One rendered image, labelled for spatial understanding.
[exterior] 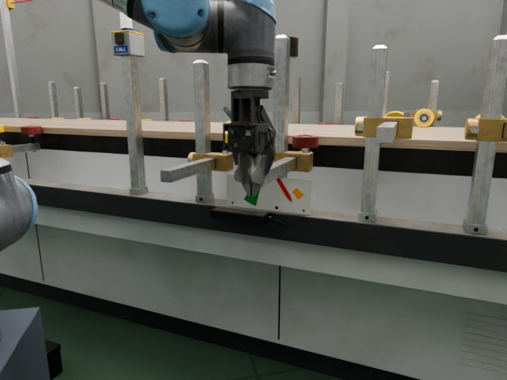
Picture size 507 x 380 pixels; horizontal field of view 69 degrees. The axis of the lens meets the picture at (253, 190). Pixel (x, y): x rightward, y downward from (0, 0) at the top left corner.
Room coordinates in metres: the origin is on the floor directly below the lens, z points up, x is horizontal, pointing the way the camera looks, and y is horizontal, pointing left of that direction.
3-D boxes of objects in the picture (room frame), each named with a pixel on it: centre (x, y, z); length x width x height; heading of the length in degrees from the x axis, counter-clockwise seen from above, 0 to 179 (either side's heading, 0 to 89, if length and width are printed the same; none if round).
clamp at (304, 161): (1.04, -0.10, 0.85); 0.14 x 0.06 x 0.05; 68
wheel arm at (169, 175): (1.09, 0.13, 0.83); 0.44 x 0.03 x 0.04; 158
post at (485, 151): (0.86, -0.54, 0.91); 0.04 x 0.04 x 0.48; 68
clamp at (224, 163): (1.14, 0.13, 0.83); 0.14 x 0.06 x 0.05; 68
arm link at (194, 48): (0.73, 0.12, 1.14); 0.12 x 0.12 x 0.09; 5
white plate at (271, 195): (1.04, -0.04, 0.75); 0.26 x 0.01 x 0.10; 68
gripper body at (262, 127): (0.74, 0.01, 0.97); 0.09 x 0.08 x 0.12; 157
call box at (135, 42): (1.25, 0.40, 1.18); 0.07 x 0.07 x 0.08; 68
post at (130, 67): (1.25, 0.40, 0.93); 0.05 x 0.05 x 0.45; 68
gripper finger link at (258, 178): (0.73, 0.00, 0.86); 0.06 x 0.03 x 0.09; 157
